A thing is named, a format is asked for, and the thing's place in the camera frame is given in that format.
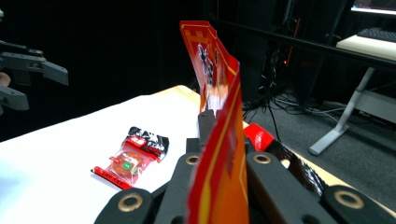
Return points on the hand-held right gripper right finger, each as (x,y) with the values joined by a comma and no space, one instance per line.
(247,145)

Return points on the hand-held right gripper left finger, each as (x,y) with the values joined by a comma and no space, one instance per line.
(206,127)

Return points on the orange packet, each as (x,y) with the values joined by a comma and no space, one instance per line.
(224,155)

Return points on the large black red packet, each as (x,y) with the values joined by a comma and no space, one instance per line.
(295,168)

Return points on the small black red clear packet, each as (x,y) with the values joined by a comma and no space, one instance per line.
(134,155)

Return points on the black metal crossbar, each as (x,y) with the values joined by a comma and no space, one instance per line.
(311,45)

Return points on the black keyboard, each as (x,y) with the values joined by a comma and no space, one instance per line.
(378,34)

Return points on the desk with white frame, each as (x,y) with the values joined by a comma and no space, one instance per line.
(351,105)

